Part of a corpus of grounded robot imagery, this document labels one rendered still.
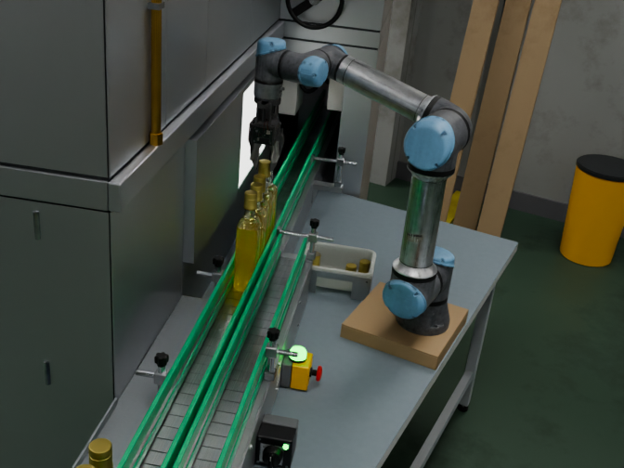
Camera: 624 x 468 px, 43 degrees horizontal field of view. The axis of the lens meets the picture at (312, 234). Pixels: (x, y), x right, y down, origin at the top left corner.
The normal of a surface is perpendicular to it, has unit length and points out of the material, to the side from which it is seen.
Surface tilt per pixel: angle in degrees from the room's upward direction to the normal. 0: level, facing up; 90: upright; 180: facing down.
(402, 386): 0
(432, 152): 83
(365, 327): 0
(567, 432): 0
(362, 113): 90
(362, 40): 90
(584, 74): 90
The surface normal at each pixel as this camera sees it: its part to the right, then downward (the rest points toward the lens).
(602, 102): -0.45, 0.36
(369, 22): -0.15, 0.43
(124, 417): 0.09, -0.89
